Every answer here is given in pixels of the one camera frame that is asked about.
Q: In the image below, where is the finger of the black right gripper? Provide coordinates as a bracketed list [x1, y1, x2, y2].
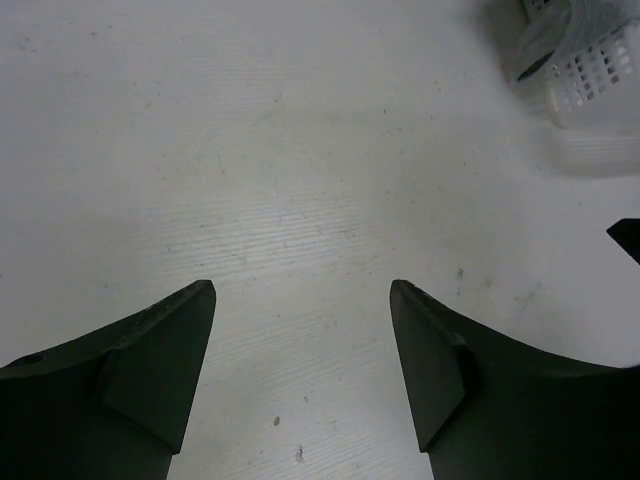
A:
[606, 218, 640, 264]

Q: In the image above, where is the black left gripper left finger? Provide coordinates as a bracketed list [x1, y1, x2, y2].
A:
[1, 280, 216, 479]

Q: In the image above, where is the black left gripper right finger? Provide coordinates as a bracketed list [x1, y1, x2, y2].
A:
[389, 280, 639, 479]

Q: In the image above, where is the grey tank top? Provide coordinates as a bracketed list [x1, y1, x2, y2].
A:
[514, 1, 639, 82]

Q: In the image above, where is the white plastic laundry basket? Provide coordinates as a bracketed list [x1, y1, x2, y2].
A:
[521, 1, 639, 130]

